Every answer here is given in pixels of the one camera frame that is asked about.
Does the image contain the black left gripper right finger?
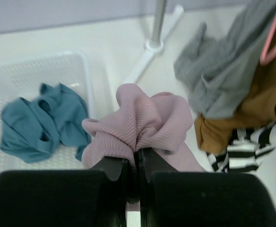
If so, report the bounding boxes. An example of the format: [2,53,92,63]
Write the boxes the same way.
[137,148,178,183]

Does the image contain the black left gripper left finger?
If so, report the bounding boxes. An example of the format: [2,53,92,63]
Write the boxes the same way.
[90,157,128,182]

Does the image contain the mauve pink tank top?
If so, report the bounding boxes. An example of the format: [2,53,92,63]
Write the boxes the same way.
[81,84,204,179]

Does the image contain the teal blue tank top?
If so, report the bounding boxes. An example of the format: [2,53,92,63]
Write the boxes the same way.
[0,83,91,164]

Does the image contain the black white striped tank top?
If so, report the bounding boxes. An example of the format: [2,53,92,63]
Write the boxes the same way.
[207,122,276,173]

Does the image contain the grey tank top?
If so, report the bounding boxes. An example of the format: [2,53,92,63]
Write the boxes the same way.
[174,0,276,119]

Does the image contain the mustard brown tank top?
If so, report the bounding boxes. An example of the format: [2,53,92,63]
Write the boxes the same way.
[195,58,276,154]

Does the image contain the pink hanger under grey top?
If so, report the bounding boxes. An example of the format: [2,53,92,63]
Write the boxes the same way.
[259,0,276,66]

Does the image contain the grey metal clothes rack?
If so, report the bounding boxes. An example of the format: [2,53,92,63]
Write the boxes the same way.
[122,0,184,84]

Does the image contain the white plastic basket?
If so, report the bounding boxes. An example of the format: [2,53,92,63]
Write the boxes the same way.
[0,51,113,172]

